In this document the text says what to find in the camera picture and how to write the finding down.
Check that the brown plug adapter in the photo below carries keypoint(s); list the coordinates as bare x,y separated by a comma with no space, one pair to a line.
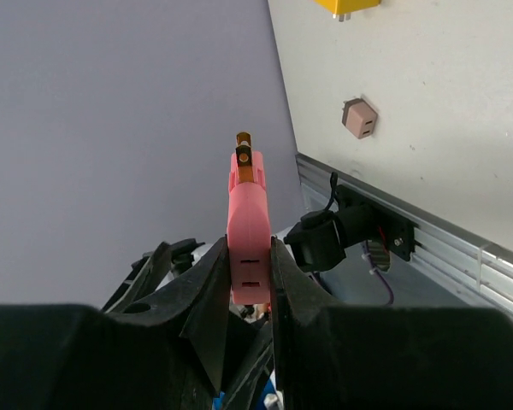
359,118

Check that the aluminium rail frame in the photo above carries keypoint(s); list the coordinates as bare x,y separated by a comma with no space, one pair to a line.
450,266

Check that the pink plug adapter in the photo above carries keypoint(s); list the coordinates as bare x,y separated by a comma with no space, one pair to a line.
248,225

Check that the yellow plug adapter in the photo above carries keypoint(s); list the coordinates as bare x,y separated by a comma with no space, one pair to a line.
341,10

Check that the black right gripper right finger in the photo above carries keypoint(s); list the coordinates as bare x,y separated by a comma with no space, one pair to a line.
330,355

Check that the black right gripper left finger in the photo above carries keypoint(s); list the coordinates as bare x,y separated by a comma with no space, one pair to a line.
165,351

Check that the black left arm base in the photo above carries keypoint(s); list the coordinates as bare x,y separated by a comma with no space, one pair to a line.
360,219

